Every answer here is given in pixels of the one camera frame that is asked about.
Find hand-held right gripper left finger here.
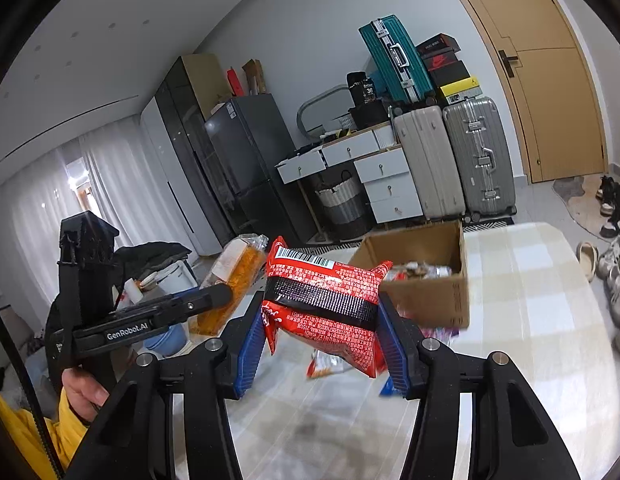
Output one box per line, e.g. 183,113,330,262
64,294,268,480

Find brown cardboard piece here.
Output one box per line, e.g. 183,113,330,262
241,59,267,96

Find red snack packet black band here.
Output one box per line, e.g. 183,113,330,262
260,236,395,380

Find black bag with tag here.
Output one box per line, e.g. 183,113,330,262
346,72,378,108

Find large flat cardboard box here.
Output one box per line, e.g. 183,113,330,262
182,53,231,121

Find orange bread packet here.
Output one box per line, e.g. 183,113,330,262
189,234,269,337

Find person's left forearm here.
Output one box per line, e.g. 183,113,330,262
0,384,90,480

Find grey curved metal frame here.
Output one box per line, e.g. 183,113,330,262
296,87,351,138

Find wooden door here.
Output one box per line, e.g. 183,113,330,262
432,0,608,183

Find pile of shoes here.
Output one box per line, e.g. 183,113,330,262
595,175,620,361

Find person's left hand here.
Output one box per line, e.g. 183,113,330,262
62,367,111,424

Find dark glass cabinet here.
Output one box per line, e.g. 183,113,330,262
154,56,241,241

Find blue plastic basin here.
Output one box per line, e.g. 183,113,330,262
144,324,187,357

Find beige suitcase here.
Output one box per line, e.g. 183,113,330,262
392,105,466,221

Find black white patterned rug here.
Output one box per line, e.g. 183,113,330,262
305,215,517,252

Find white desk with drawers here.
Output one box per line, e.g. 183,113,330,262
276,122,423,241

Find white curtain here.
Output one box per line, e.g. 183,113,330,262
0,132,191,311

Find grey door mat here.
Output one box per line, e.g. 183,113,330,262
552,175,617,242

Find silver suitcase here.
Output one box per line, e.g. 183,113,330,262
442,96,518,222

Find red black shoe box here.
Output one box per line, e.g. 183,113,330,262
421,52,463,72

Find teal suitcase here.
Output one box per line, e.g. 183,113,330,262
359,15,435,107

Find grey refrigerator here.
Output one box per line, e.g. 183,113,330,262
205,95,318,248

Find woven laundry basket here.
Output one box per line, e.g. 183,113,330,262
315,170,369,241

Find orange white noodle snack packet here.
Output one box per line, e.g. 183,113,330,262
307,347,357,382

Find black storage box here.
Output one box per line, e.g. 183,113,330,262
350,100,391,130

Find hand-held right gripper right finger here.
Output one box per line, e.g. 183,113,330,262
377,292,581,480

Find black jacket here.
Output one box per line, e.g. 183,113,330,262
112,241,193,281

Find white appliance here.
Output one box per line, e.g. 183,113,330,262
140,260,198,306

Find brown cardboard box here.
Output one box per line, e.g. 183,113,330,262
347,220,471,330

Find black cable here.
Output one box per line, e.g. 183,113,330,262
0,297,65,480

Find beige slippers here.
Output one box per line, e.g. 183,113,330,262
575,241,600,283

